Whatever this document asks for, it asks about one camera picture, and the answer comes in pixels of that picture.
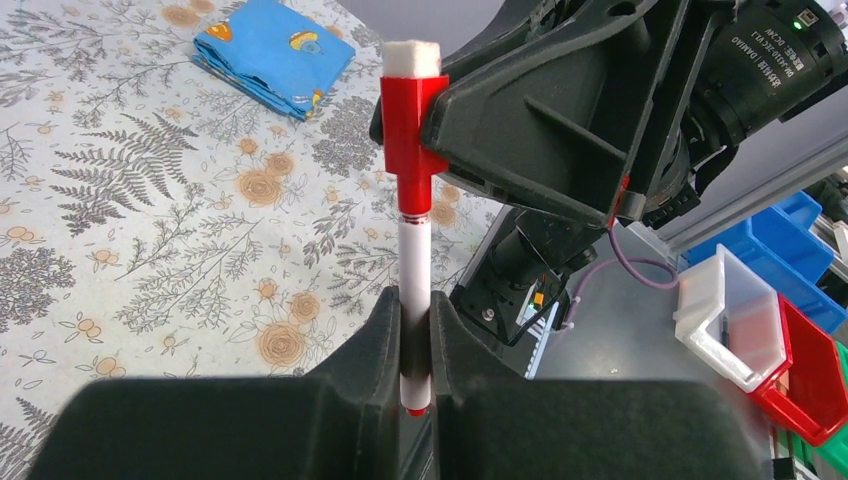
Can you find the blue folded cloth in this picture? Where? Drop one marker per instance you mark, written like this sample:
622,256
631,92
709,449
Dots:
275,55

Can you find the blue storage bin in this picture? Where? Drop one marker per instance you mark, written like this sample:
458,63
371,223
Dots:
778,245

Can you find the floral table mat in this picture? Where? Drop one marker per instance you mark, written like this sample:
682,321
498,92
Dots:
156,222

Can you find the red storage bin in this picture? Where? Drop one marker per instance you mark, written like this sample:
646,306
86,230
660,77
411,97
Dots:
807,393

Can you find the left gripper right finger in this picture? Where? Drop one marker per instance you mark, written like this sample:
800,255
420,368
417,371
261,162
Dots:
491,423

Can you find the white pen red tip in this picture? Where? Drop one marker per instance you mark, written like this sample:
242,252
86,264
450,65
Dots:
414,282

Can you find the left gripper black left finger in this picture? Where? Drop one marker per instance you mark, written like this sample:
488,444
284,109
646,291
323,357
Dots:
338,421

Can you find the white storage bin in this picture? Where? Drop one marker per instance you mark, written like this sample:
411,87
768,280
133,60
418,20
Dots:
733,321

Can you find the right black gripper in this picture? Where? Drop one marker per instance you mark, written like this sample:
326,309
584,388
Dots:
590,110

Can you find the red pen cap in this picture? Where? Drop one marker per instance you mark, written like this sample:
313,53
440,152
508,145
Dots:
411,80

